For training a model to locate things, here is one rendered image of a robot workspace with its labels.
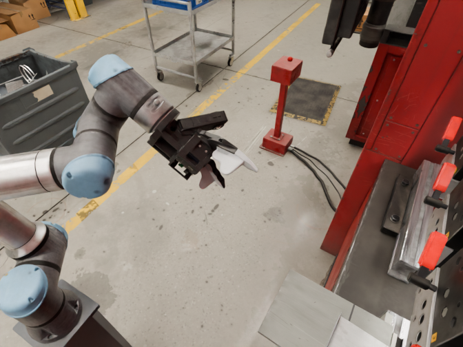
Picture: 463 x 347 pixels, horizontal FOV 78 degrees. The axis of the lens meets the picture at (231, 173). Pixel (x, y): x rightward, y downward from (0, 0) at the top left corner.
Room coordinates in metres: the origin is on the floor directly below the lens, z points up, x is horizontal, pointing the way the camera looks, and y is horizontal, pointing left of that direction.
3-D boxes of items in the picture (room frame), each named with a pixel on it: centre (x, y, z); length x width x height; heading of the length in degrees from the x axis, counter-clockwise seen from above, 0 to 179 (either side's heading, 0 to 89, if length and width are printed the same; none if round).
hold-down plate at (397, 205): (0.66, -0.62, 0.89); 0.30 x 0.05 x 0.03; 147
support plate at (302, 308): (0.20, -0.22, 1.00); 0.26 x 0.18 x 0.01; 57
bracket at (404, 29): (1.37, -0.81, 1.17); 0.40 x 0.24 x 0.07; 147
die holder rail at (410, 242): (0.59, -0.64, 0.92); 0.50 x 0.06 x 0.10; 147
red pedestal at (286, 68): (2.04, -0.41, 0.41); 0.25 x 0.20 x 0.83; 57
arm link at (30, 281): (0.31, 0.55, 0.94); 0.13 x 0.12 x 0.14; 11
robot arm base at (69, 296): (0.30, 0.55, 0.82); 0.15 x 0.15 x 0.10
